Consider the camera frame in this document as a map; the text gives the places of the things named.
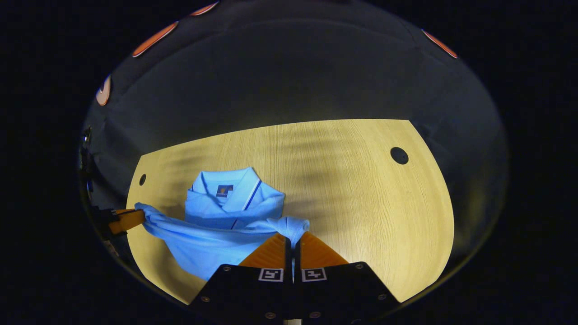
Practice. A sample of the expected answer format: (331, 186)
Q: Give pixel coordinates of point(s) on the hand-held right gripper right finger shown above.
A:
(338, 293)

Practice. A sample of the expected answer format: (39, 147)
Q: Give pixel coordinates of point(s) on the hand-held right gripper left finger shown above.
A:
(253, 293)

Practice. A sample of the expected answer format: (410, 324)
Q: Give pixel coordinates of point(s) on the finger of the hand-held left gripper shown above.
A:
(128, 220)

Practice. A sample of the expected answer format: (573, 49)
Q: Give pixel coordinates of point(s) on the light blue T-shirt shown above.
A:
(212, 243)

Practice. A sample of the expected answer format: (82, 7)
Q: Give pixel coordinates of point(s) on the black backdrop cloth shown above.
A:
(293, 72)

